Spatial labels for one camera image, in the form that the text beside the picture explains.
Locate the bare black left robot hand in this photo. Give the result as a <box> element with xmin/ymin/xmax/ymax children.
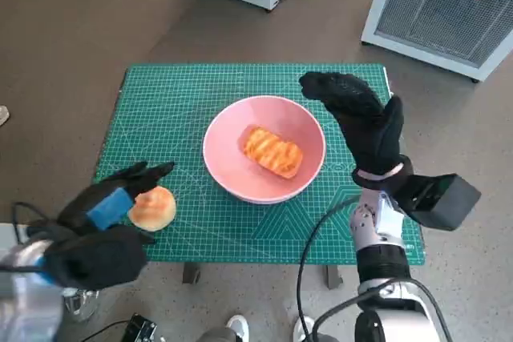
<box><xmin>55</xmin><ymin>160</ymin><xmax>176</xmax><ymax>245</ymax></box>

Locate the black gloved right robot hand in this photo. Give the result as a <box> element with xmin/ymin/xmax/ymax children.
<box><xmin>298</xmin><ymin>71</ymin><xmax>404</xmax><ymax>177</ymax></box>

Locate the round toy bread bun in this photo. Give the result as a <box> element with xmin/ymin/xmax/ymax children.
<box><xmin>127</xmin><ymin>186</ymin><xmax>176</xmax><ymax>232</ymax></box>

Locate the striped oblong toy bread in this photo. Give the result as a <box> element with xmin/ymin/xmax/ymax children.
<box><xmin>240</xmin><ymin>125</ymin><xmax>304</xmax><ymax>179</ymax></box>

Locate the pink bowl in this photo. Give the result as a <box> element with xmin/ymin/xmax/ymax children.
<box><xmin>202</xmin><ymin>95</ymin><xmax>326</xmax><ymax>205</ymax></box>

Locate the pale blue cloth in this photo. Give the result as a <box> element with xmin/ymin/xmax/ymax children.
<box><xmin>0</xmin><ymin>222</ymin><xmax>25</xmax><ymax>257</ymax></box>

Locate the large white mesh cabinet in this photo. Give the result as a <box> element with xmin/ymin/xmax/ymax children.
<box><xmin>360</xmin><ymin>0</ymin><xmax>513</xmax><ymax>82</ymax></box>

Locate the green cutting mat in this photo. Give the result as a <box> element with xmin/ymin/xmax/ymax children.
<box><xmin>92</xmin><ymin>62</ymin><xmax>426</xmax><ymax>266</ymax></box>

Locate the black electronic device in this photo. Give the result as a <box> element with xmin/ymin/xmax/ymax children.
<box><xmin>122</xmin><ymin>312</ymin><xmax>158</xmax><ymax>342</ymax></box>

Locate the white shoe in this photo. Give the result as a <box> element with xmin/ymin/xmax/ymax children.
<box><xmin>293</xmin><ymin>315</ymin><xmax>316</xmax><ymax>342</ymax></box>
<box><xmin>226</xmin><ymin>314</ymin><xmax>250</xmax><ymax>342</ymax></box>

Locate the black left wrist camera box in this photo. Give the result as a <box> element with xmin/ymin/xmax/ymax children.
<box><xmin>42</xmin><ymin>224</ymin><xmax>148</xmax><ymax>291</ymax></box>

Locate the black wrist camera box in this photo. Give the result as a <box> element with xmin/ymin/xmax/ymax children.
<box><xmin>394</xmin><ymin>173</ymin><xmax>482</xmax><ymax>232</ymax></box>
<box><xmin>42</xmin><ymin>224</ymin><xmax>148</xmax><ymax>291</ymax></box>

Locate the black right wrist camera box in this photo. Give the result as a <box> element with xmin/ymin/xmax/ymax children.
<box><xmin>394</xmin><ymin>173</ymin><xmax>482</xmax><ymax>232</ymax></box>

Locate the grey table leg bracket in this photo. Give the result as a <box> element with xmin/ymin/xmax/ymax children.
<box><xmin>182</xmin><ymin>262</ymin><xmax>201</xmax><ymax>284</ymax></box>
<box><xmin>325</xmin><ymin>264</ymin><xmax>345</xmax><ymax>289</ymax></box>

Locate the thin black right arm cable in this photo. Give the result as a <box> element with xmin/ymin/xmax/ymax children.
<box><xmin>296</xmin><ymin>195</ymin><xmax>362</xmax><ymax>342</ymax></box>

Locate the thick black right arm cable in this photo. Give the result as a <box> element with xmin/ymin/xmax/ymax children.
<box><xmin>312</xmin><ymin>280</ymin><xmax>452</xmax><ymax>342</ymax></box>

